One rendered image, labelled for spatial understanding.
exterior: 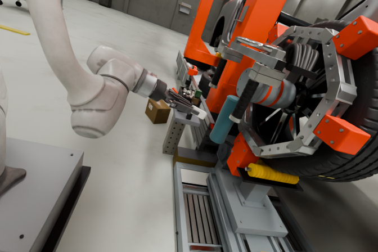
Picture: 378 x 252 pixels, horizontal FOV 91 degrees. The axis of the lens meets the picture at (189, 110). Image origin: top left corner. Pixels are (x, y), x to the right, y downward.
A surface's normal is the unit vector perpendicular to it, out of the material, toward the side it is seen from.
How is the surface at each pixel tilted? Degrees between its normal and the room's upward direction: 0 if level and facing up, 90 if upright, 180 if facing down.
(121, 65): 39
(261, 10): 90
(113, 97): 55
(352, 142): 90
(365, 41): 125
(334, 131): 90
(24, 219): 2
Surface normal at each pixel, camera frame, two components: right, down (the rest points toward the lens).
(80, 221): 0.33, -0.86
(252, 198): 0.11, 0.45
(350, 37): -0.94, -0.24
